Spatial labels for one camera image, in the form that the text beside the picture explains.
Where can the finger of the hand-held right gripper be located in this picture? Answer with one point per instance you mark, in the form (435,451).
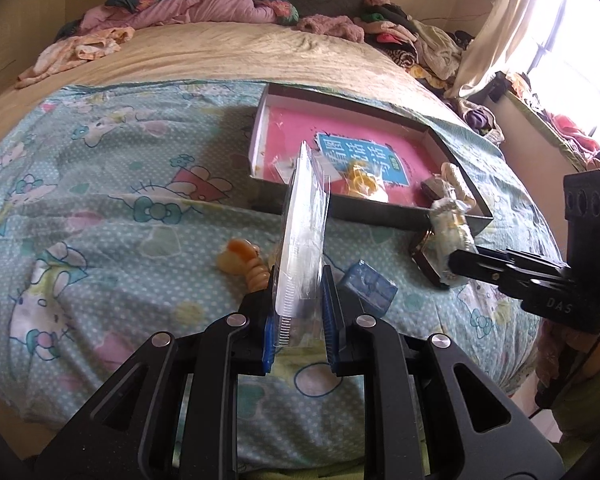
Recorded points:
(480,267)
(530,260)

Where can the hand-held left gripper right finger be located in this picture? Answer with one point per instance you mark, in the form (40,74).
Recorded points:
(330,335)

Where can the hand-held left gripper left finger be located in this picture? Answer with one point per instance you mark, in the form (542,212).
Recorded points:
(266,345)

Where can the small dark grey box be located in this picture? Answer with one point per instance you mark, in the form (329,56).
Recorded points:
(435,187)

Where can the large clear plastic packet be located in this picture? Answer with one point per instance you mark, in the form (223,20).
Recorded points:
(300,240)

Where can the grey cardboard box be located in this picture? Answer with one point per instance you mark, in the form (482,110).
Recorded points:
(370,215)

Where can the yellow rings packet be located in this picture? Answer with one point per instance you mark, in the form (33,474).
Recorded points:
(360,180)

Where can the small clear earring packet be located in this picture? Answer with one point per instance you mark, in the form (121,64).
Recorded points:
(285,166)

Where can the person's right forearm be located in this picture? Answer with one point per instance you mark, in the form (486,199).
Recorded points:
(592,390)

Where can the dark brown-rimmed hair clip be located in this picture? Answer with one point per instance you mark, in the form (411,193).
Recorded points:
(425,260)

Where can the small blue box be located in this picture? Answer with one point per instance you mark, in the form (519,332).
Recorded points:
(370,287)

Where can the orange hair claw clip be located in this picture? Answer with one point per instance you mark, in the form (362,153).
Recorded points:
(242,257)

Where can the pink cloth on sill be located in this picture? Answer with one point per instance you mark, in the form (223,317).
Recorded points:
(575,135)

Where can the purple cloth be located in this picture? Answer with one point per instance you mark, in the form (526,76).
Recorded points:
(480,120)

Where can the cat-print blue blanket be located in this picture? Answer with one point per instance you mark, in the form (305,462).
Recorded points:
(130,235)

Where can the black object by curtain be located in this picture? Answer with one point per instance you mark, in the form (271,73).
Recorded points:
(497,87)

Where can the pink book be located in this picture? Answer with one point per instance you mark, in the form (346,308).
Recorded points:
(290,130)

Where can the pile of clothes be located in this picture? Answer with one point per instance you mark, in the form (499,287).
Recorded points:
(420,40)

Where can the window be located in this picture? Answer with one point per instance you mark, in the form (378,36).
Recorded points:
(575,25)

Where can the cream curtain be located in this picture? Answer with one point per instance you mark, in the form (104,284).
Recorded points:
(500,20)

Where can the pink fuzzy garment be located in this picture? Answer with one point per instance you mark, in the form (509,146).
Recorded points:
(330,25)

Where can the beige bedspread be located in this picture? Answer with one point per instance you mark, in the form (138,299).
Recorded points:
(230,50)

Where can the small floral pillow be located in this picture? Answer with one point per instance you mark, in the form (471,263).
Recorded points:
(282,10)

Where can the pink quilt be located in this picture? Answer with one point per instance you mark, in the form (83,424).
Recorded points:
(205,5)

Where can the peach garment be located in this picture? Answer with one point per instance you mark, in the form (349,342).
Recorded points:
(75,52)

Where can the cream wardrobe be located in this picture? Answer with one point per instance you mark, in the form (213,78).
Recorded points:
(15,35)

